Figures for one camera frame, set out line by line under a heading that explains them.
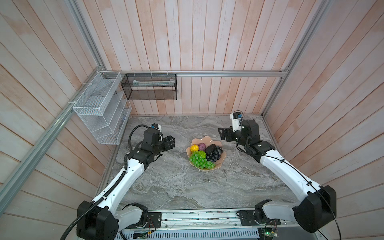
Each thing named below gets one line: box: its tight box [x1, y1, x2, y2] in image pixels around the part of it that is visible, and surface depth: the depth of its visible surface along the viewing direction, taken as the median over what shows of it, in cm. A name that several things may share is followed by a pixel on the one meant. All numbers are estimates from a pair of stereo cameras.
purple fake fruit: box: [198, 142, 206, 151], surface depth 96 cm
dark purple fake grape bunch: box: [206, 145, 224, 162], surface depth 92 cm
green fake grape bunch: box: [189, 152, 216, 170], surface depth 87 cm
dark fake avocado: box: [205, 144, 216, 155], surface depth 96 cm
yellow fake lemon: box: [190, 144, 199, 152], surface depth 95 cm
